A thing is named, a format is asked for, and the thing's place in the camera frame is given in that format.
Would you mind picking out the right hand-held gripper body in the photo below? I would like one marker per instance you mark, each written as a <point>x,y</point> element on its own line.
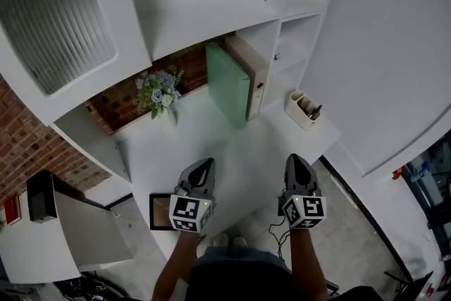
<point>304,208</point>

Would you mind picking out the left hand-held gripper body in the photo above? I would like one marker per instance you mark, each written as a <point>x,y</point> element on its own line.
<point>192,209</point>

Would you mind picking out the black framed item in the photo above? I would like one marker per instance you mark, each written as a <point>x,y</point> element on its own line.
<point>161,212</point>

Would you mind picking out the green folder item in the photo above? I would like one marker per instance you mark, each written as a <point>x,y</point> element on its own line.
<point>225,88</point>

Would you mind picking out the beige binder item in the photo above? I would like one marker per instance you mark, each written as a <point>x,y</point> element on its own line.
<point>254,74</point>

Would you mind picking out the person's left forearm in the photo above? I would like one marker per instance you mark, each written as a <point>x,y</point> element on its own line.
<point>176,264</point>

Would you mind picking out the person's right forearm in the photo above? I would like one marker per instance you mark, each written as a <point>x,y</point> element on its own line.
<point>308,264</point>

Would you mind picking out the person's white shoe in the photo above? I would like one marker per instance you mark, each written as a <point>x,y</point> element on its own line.
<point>221,240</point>
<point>239,241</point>

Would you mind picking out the person's dark clothing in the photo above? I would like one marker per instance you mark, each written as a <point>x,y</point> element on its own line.
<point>239,275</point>

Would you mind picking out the white pen holder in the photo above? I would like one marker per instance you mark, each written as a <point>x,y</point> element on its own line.
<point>299,112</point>

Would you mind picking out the clear glass vase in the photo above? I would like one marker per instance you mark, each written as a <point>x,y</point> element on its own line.
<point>172,115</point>

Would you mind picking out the dark pens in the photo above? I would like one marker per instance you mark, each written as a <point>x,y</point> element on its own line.
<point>316,111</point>

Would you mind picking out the white open cabinet door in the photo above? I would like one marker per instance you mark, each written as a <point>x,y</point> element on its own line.
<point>95,229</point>

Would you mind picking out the small red object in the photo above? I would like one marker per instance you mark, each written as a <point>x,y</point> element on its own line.
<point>398,172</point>

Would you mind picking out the blue and white flower bouquet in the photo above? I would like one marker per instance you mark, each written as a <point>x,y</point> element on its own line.
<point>158,90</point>

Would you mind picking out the black box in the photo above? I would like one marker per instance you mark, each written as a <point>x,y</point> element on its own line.
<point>40,197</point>

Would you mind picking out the small metal clip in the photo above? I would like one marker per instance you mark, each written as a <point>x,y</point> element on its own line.
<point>277,56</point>

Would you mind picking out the large white door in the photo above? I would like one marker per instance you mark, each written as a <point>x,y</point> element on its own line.
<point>380,46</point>

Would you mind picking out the red and white box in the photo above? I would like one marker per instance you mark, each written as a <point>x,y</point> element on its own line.
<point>12,209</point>

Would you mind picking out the white shelf unit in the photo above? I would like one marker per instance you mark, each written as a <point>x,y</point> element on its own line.
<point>218,10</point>

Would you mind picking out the ribbed glass cabinet door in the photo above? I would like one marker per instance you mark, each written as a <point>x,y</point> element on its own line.
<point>63,28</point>

